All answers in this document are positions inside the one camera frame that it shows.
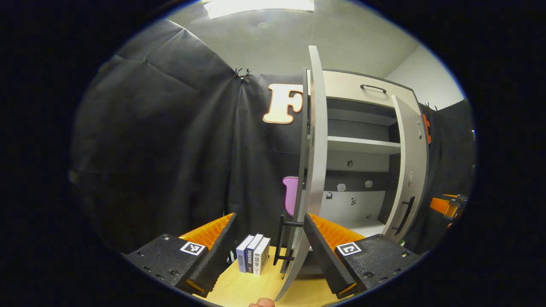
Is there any white cabinet shelf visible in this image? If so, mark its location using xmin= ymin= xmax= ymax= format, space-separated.
xmin=327 ymin=136 xmax=402 ymax=155

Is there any white cabinet door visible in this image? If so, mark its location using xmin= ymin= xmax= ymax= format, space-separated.
xmin=273 ymin=45 xmax=329 ymax=302
xmin=382 ymin=95 xmax=430 ymax=243

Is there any pale purple book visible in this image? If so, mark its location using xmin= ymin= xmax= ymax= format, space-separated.
xmin=236 ymin=234 xmax=255 ymax=273

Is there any white drawer front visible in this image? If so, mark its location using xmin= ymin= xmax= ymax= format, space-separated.
xmin=322 ymin=70 xmax=421 ymax=114

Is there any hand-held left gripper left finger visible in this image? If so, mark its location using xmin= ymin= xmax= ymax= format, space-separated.
xmin=122 ymin=212 xmax=240 ymax=298

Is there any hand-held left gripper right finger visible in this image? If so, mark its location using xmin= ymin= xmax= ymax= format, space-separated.
xmin=304 ymin=212 xmax=423 ymax=299

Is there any white book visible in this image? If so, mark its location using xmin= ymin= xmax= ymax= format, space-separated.
xmin=253 ymin=237 xmax=271 ymax=276

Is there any black door handle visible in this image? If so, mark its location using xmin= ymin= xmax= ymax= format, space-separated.
xmin=273 ymin=214 xmax=304 ymax=266
xmin=392 ymin=196 xmax=415 ymax=236

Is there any grey and white cabinet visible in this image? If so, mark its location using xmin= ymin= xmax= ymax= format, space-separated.
xmin=305 ymin=68 xmax=430 ymax=278

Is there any dark blue book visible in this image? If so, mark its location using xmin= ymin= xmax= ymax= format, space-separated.
xmin=245 ymin=233 xmax=264 ymax=274

